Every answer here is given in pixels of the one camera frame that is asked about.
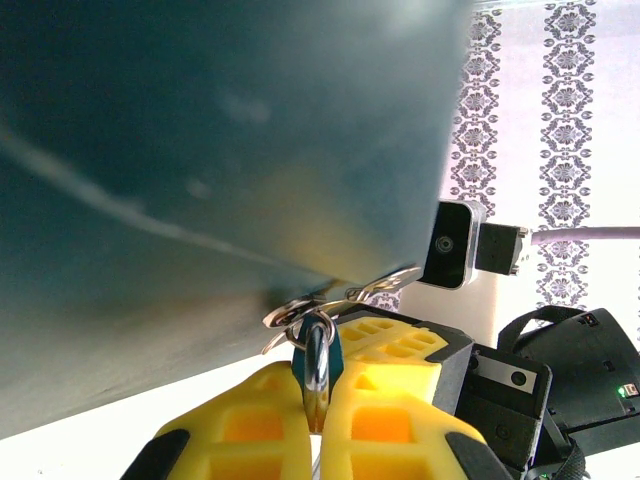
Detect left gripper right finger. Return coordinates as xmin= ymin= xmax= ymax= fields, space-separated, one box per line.
xmin=319 ymin=360 xmax=514 ymax=480

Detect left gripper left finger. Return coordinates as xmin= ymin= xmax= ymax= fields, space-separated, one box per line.
xmin=119 ymin=360 xmax=314 ymax=480

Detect small blue padlock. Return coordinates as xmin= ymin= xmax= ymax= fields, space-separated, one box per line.
xmin=291 ymin=307 xmax=347 ymax=435

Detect small keys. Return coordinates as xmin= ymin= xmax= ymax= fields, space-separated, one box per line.
xmin=261 ymin=265 xmax=424 ymax=357

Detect starry night tin box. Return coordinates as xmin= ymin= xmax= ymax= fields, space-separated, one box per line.
xmin=0 ymin=0 xmax=474 ymax=442

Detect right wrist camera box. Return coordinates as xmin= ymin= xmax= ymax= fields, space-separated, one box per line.
xmin=417 ymin=199 xmax=487 ymax=291

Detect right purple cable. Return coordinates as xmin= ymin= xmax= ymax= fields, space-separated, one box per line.
xmin=529 ymin=225 xmax=640 ymax=246

